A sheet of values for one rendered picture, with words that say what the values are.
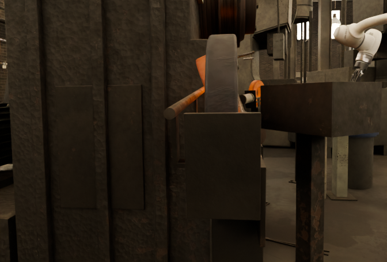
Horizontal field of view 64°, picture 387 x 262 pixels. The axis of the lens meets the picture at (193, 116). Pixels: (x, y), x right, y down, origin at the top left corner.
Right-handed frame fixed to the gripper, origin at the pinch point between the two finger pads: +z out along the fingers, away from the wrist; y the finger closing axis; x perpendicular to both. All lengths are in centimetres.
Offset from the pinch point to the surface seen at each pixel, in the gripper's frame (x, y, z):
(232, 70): -72, 178, 23
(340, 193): 19, -2, 63
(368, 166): 40, -24, 41
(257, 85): -58, 16, 15
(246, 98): -62, 28, 25
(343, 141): 8.7, -2.1, 30.4
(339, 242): 0, 62, 73
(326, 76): 70, -339, -55
